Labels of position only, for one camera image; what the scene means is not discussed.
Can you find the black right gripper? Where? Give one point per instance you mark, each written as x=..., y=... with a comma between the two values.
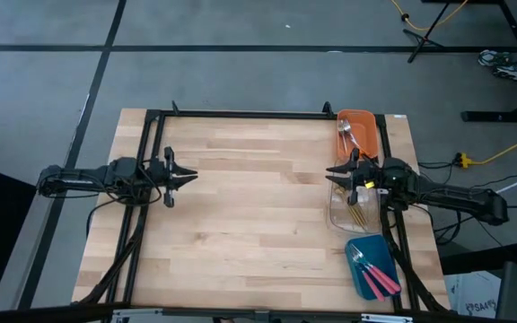
x=364, y=177

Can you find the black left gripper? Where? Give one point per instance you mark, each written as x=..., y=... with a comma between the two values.
x=168, y=177

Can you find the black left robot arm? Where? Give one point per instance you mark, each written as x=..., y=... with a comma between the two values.
x=83, y=179

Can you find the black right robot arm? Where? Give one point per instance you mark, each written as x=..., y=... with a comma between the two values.
x=456, y=197

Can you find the clear plastic bin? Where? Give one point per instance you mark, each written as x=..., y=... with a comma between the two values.
x=337, y=220

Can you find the orange plastic bin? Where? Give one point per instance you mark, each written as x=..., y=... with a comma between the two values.
x=368, y=130

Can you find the blue plastic bin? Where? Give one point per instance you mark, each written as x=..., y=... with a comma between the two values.
x=357, y=287

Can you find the black tripod stand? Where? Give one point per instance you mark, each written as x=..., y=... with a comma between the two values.
x=422, y=39

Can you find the white printed box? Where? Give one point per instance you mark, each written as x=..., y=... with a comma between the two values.
x=474, y=291

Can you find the person's shoe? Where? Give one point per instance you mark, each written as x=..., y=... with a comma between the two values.
x=492, y=57
x=514, y=72

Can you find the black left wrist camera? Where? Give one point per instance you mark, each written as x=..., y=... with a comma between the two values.
x=156, y=169

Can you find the black aluminium rig frame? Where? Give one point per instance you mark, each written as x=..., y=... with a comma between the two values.
x=263, y=113

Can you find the silver aluminium bracket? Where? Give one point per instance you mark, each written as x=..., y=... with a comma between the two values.
x=386, y=318
x=133, y=316

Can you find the black desk frame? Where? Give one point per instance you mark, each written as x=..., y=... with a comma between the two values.
x=487, y=116

